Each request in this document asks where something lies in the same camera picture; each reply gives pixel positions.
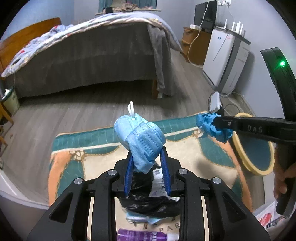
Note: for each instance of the red white paper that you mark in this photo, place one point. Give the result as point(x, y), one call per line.
point(267, 215)

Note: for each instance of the white air purifier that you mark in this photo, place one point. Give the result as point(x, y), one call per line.
point(225, 59)

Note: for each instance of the floral blue quilt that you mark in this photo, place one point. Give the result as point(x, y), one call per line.
point(61, 32)

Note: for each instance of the teal window curtain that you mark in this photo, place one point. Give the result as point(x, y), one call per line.
point(118, 6)

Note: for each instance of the white wall socket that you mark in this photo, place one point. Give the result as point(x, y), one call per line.
point(223, 2)

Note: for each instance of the light blue face mask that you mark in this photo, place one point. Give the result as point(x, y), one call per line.
point(142, 138)

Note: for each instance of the wooden headboard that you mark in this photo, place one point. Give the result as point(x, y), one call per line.
point(10, 46)

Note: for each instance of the right hand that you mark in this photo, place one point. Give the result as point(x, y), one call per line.
point(280, 174)

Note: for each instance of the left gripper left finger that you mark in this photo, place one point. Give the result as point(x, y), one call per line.
point(86, 203)

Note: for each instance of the white printed wrapper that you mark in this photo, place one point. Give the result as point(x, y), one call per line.
point(158, 186)

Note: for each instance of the small green white bin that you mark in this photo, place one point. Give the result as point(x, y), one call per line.
point(10, 101)

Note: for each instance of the black monitor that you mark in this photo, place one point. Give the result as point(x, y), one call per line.
point(205, 15)

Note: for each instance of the patterned teal orange rug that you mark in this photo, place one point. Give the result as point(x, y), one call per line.
point(89, 154)

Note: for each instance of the wooden side cabinet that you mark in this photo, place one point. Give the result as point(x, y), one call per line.
point(195, 45)

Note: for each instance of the white wifi router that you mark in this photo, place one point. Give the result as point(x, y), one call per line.
point(235, 27)

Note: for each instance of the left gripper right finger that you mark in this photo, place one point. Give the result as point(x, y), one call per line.
point(209, 208)

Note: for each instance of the wooden chair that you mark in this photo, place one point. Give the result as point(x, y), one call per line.
point(6, 123)

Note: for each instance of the purple spray bottle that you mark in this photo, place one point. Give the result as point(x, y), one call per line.
point(133, 235)

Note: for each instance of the blue glove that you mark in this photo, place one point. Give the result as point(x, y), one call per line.
point(204, 121)

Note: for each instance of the yellow teal trash bin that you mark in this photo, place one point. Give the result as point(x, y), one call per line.
point(256, 155)

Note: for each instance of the black plastic bag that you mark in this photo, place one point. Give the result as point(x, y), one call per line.
point(138, 199)

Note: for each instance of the white power strip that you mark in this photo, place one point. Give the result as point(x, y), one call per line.
point(214, 102)

